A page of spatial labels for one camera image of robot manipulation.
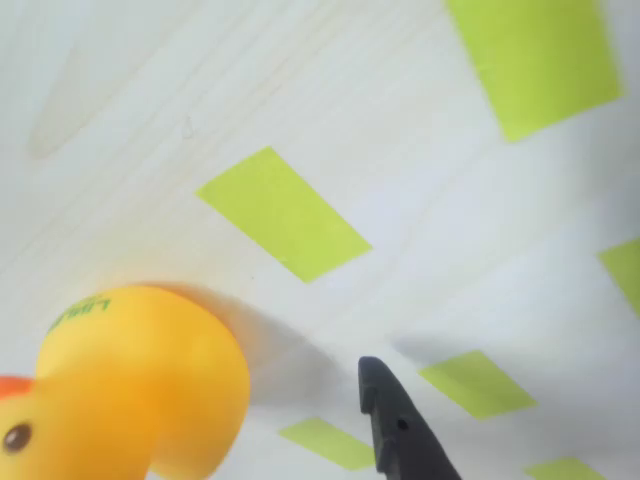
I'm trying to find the yellow rubber duck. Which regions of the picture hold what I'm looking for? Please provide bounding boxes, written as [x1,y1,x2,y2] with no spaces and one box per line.
[0,282,252,480]

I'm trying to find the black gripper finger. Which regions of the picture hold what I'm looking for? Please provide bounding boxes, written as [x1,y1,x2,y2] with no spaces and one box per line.
[357,355,463,480]

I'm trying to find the yellow-green tape piece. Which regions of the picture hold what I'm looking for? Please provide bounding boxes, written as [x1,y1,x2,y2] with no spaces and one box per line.
[443,0,625,145]
[596,238,640,320]
[277,416,377,473]
[521,456,609,480]
[194,145,374,286]
[417,349,539,421]

